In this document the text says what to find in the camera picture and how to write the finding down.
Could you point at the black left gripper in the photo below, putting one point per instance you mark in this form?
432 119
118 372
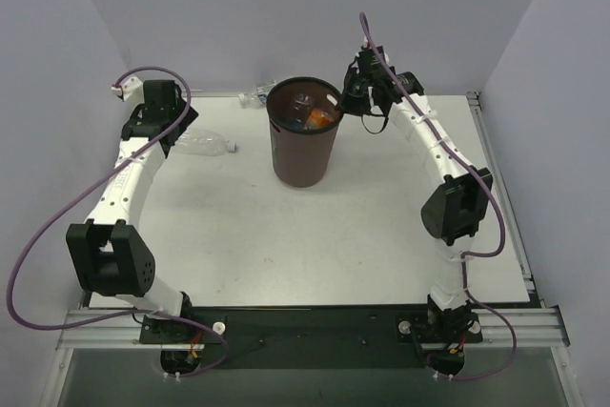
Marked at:
176 126

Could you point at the clear plastic bottle left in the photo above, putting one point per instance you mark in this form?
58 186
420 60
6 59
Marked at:
196 141

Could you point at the blue label plastic bottle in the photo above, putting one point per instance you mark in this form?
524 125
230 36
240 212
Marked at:
298 112

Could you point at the orange label plastic bottle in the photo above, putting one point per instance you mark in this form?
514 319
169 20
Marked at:
318 119

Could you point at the brown plastic waste bin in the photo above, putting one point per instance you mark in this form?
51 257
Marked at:
300 157

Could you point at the clear bottle behind bin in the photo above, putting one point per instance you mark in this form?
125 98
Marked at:
258 97

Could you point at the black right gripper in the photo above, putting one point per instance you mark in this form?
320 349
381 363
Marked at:
354 92

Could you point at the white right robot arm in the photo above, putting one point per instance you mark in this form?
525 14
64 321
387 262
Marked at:
458 202

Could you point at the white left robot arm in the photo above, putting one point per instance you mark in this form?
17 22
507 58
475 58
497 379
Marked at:
109 255

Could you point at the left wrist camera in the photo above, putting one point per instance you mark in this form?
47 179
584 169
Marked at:
130 91

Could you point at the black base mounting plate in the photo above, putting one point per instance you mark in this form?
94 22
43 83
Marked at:
318 337

